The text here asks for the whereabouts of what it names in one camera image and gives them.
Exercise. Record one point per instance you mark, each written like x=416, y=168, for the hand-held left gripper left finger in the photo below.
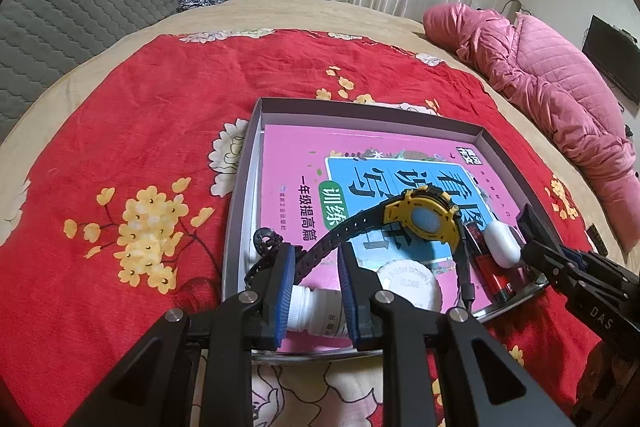
x=282, y=292

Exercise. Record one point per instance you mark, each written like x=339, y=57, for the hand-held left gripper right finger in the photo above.
x=350, y=292

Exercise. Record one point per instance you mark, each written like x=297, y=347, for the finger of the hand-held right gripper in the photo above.
x=542, y=264
x=537, y=227

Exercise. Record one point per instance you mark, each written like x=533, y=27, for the white earbuds case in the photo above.
x=502, y=242

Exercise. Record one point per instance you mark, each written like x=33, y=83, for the white pill bottle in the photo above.
x=315, y=312

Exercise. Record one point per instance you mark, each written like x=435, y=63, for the red lighter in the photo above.
x=495, y=279

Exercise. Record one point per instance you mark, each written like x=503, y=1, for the black hair claw clip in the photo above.
x=262, y=239

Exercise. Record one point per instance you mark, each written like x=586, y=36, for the white round lid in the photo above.
x=410, y=282

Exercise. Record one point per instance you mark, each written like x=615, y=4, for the yellow and black wristwatch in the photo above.
x=425, y=219

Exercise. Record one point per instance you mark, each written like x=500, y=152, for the grey shallow cardboard box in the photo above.
x=246, y=187

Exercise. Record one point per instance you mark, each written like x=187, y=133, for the small black label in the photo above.
x=598, y=239

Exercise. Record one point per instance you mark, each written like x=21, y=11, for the pink and blue book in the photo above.
x=300, y=167

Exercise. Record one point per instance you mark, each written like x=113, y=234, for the pink quilted jacket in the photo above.
x=550, y=82

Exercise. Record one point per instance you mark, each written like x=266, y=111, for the black television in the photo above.
x=612, y=57

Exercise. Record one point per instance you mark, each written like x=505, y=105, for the red floral blanket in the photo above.
x=125, y=107

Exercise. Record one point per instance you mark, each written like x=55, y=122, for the beige bed sheet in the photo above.
x=350, y=14

